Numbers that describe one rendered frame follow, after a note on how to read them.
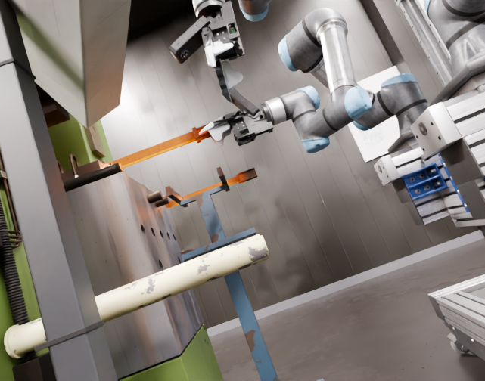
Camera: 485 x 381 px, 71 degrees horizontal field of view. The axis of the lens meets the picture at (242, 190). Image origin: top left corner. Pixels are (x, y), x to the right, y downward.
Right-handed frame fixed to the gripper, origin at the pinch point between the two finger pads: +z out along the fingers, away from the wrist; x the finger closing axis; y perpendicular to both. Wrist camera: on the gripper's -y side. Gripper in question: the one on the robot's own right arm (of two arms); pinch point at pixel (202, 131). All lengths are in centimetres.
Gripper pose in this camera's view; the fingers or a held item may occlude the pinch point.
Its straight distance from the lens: 103.2
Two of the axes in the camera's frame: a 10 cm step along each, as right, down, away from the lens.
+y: 3.6, 9.1, -1.8
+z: -9.3, 3.6, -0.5
